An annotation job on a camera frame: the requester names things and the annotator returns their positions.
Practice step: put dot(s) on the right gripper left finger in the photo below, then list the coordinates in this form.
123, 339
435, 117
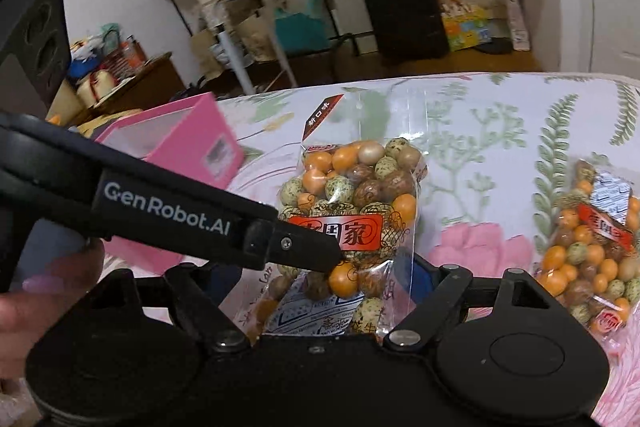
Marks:
192, 295

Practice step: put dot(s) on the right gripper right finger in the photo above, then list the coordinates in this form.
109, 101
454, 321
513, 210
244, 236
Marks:
471, 311

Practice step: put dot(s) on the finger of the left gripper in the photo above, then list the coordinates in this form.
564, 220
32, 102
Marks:
255, 235

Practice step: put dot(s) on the coated peanut bag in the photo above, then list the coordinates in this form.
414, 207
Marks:
358, 180
591, 265

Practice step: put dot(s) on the left hand pink nails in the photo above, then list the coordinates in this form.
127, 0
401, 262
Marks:
29, 313

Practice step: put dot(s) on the white bag red ribbon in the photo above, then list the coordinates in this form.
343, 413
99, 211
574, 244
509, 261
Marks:
95, 86

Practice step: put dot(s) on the blue bowl with clutter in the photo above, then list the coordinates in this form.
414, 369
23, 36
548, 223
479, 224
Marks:
86, 56

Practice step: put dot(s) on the wooden nightstand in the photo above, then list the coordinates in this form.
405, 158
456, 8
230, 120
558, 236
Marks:
154, 85

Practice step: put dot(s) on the pink storage box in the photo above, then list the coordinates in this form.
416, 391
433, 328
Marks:
175, 166

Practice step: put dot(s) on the floral bed sheet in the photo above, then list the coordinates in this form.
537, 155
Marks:
500, 148

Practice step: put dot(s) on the colourful gift bag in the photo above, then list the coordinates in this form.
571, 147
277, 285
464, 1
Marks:
466, 25

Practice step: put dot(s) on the black suitcase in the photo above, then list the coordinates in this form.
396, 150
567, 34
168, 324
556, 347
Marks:
408, 30

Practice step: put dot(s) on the teal shopping bag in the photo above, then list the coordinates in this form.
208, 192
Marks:
302, 32

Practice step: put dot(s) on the white frame desk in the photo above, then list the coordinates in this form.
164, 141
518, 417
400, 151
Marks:
235, 57

